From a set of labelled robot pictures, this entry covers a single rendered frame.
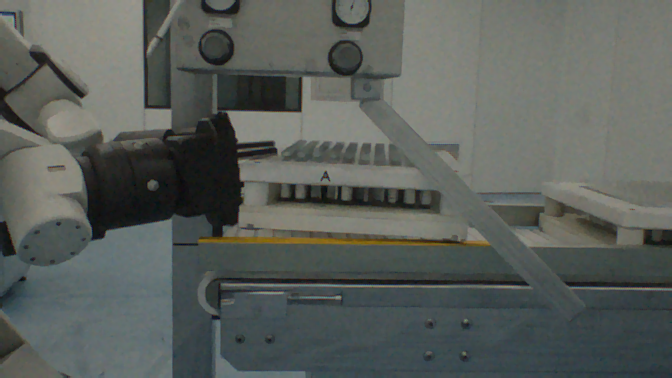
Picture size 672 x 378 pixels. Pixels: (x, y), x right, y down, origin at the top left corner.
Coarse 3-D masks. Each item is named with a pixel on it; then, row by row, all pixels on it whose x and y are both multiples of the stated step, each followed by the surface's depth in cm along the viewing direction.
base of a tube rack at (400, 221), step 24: (384, 192) 83; (432, 192) 84; (240, 216) 71; (264, 216) 70; (288, 216) 70; (312, 216) 70; (336, 216) 70; (360, 216) 70; (384, 216) 70; (408, 216) 69; (432, 216) 69
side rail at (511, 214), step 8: (496, 208) 98; (504, 208) 98; (512, 208) 98; (520, 208) 98; (528, 208) 98; (536, 208) 98; (544, 208) 98; (568, 208) 99; (504, 216) 98; (512, 216) 98; (520, 216) 98; (528, 216) 98; (536, 216) 98; (512, 224) 98; (520, 224) 99; (528, 224) 99; (536, 224) 99
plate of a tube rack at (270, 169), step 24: (288, 144) 92; (240, 168) 70; (264, 168) 70; (288, 168) 69; (312, 168) 69; (336, 168) 69; (360, 168) 69; (384, 168) 70; (408, 168) 71; (456, 168) 72
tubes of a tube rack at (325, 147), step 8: (312, 144) 84; (320, 144) 83; (328, 144) 84; (336, 144) 85; (344, 144) 85; (352, 144) 86; (368, 144) 87; (376, 144) 86; (392, 144) 87; (312, 152) 80; (320, 152) 75; (328, 152) 75; (336, 152) 75; (344, 152) 86; (352, 152) 76; (360, 152) 76; (368, 152) 76; (376, 152) 77; (384, 152) 77; (392, 152) 78
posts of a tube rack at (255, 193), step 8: (248, 184) 70; (256, 184) 70; (264, 184) 71; (248, 192) 71; (256, 192) 70; (264, 192) 71; (248, 200) 71; (256, 200) 71; (264, 200) 71; (440, 208) 70; (448, 208) 69; (456, 216) 69
